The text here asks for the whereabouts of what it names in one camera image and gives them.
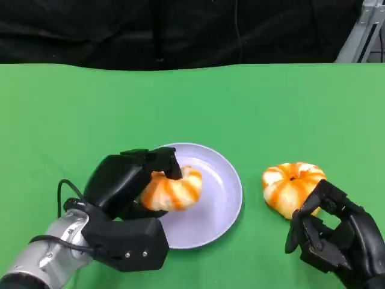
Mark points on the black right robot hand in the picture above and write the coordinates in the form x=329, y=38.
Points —
x=346, y=234

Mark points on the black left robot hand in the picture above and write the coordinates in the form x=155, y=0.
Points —
x=120, y=183

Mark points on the lilac plate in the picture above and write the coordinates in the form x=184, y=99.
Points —
x=210, y=210

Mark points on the green table cloth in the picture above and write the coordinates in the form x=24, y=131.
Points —
x=192, y=105

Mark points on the black backdrop curtain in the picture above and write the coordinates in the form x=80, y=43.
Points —
x=120, y=30

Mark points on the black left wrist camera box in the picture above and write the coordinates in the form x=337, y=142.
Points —
x=129, y=244

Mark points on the aluminium frame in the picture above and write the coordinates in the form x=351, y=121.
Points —
x=361, y=33

